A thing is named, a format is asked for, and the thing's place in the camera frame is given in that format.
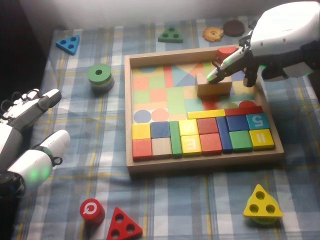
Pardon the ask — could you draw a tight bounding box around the blue plaid cloth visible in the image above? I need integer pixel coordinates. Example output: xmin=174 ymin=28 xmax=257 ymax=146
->
xmin=9 ymin=14 xmax=320 ymax=240

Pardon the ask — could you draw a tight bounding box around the natural wooden arch block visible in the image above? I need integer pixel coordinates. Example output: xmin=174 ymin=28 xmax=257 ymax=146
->
xmin=194 ymin=73 xmax=233 ymax=98

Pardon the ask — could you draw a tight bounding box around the brown toy cookie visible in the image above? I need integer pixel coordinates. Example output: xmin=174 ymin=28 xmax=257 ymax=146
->
xmin=222 ymin=19 xmax=246 ymax=38

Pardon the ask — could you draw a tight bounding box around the yellow three-hole triangle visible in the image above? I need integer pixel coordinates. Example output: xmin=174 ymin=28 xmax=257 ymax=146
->
xmin=243 ymin=184 xmax=283 ymax=219

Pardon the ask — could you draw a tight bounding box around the lime green round piece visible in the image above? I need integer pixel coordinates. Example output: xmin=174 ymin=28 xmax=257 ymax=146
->
xmin=250 ymin=196 xmax=278 ymax=225

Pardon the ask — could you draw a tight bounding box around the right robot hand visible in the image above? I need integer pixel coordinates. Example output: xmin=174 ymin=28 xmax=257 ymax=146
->
xmin=206 ymin=1 xmax=320 ymax=88

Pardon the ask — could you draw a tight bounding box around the coloured ring stack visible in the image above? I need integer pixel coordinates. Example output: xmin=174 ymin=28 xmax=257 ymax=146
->
xmin=87 ymin=63 xmax=115 ymax=95

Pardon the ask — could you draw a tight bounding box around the green three-hole triangle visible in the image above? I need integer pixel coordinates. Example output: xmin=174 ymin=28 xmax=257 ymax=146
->
xmin=157 ymin=26 xmax=185 ymax=44

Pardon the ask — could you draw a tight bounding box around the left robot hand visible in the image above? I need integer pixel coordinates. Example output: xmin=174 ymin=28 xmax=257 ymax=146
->
xmin=0 ymin=88 xmax=71 ymax=198

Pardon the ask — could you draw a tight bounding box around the red half-cylinder block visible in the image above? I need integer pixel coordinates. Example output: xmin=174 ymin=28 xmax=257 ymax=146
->
xmin=216 ymin=46 xmax=238 ymax=61

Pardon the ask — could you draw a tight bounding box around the blue three-hole triangle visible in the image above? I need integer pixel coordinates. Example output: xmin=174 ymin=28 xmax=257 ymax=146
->
xmin=55 ymin=34 xmax=81 ymax=56

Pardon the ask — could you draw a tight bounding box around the tan toy cookie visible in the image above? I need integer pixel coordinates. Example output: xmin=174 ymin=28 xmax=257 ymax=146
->
xmin=202 ymin=26 xmax=225 ymax=43

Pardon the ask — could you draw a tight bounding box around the wooden tray with printed floor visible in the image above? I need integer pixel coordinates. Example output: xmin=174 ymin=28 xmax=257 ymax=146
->
xmin=124 ymin=44 xmax=285 ymax=178

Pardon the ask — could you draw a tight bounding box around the red cylinder with white mark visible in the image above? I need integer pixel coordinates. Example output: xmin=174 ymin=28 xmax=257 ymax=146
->
xmin=79 ymin=198 xmax=106 ymax=227

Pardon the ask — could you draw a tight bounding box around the red three-hole triangle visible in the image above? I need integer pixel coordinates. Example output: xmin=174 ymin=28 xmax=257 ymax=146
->
xmin=106 ymin=206 xmax=143 ymax=240

